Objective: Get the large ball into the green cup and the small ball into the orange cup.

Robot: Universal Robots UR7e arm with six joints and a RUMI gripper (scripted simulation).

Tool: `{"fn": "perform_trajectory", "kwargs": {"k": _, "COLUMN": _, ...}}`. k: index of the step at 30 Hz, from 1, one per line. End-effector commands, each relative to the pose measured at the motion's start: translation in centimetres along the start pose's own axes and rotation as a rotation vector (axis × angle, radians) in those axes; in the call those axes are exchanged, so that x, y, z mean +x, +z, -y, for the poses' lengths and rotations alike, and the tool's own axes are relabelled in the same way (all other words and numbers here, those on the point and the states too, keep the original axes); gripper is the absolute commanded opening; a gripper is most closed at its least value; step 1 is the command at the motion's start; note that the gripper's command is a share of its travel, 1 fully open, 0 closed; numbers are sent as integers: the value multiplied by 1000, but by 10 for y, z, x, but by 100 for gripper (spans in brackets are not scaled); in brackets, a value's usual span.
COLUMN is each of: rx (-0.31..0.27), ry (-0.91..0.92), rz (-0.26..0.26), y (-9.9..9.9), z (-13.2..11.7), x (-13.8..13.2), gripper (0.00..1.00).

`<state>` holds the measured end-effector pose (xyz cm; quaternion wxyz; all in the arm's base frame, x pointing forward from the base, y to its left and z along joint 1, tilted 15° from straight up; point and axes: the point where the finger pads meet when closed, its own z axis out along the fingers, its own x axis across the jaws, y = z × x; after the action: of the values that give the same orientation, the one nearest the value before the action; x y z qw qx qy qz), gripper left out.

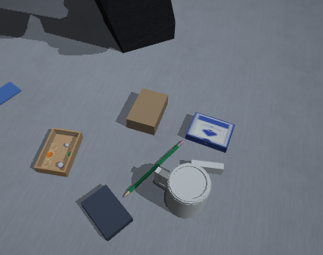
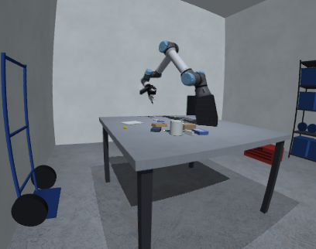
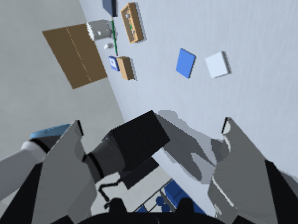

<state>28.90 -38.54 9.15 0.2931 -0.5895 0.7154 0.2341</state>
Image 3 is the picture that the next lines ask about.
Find brown rectangular box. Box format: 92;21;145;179
117;56;134;81

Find wooden ball maze puzzle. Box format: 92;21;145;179
121;2;143;44

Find blue flat rectangular pad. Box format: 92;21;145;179
176;49;196;78

